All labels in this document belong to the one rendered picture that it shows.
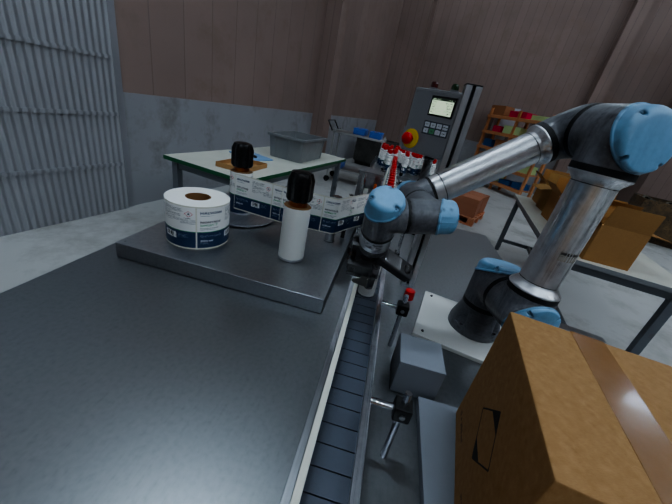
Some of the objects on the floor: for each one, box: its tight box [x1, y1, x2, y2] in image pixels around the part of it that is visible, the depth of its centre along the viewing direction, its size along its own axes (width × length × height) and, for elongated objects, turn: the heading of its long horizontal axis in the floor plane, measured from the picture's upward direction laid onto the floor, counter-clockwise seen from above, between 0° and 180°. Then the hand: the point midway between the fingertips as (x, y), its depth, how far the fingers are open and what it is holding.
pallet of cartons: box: [451, 190, 490, 227], centre depth 549 cm, size 124×90×43 cm
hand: (369, 285), depth 89 cm, fingers closed, pressing on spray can
